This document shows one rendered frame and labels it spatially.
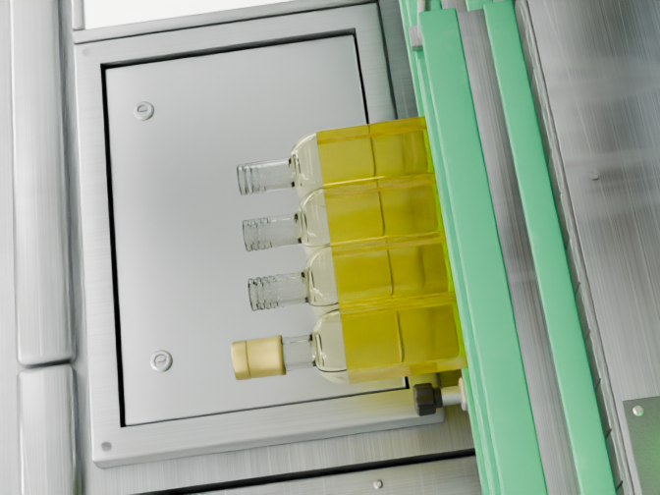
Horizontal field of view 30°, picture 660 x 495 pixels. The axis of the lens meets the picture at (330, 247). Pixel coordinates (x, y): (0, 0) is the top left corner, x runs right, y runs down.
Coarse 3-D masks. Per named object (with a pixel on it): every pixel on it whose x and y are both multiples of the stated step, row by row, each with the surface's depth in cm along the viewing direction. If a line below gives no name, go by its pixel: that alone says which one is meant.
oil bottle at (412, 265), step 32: (320, 256) 107; (352, 256) 107; (384, 256) 107; (416, 256) 106; (448, 256) 106; (320, 288) 106; (352, 288) 106; (384, 288) 105; (416, 288) 105; (448, 288) 106
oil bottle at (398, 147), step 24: (408, 120) 112; (312, 144) 112; (336, 144) 112; (360, 144) 111; (384, 144) 111; (408, 144) 111; (312, 168) 111; (336, 168) 111; (360, 168) 111; (384, 168) 110; (408, 168) 110; (432, 168) 110
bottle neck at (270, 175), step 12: (240, 168) 113; (252, 168) 113; (264, 168) 113; (276, 168) 113; (288, 168) 113; (240, 180) 113; (252, 180) 113; (264, 180) 113; (276, 180) 113; (288, 180) 113; (252, 192) 114
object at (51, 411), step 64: (0, 0) 141; (64, 0) 141; (384, 0) 139; (0, 64) 138; (64, 64) 138; (0, 128) 135; (64, 128) 133; (0, 192) 132; (64, 192) 129; (0, 256) 129; (64, 256) 126; (0, 320) 126; (64, 320) 124; (0, 384) 124; (64, 384) 121; (448, 384) 122; (0, 448) 121; (64, 448) 118; (256, 448) 119; (320, 448) 119; (384, 448) 118; (448, 448) 118
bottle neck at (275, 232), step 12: (276, 216) 111; (288, 216) 111; (252, 228) 110; (264, 228) 110; (276, 228) 110; (288, 228) 110; (252, 240) 110; (264, 240) 110; (276, 240) 110; (288, 240) 110
